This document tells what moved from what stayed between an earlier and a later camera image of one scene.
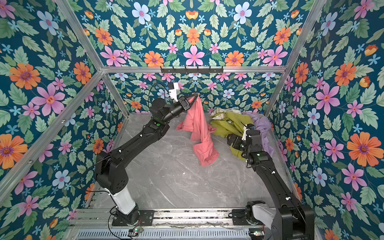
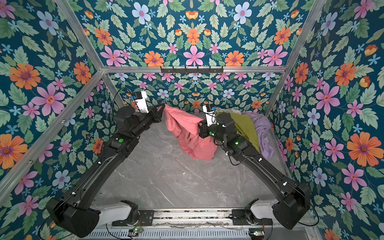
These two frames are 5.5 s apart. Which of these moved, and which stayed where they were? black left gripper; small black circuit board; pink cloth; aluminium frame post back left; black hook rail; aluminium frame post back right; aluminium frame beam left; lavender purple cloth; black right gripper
Moved: black left gripper; pink cloth; black right gripper
Stayed: lavender purple cloth; black hook rail; aluminium frame post back left; aluminium frame beam left; aluminium frame post back right; small black circuit board
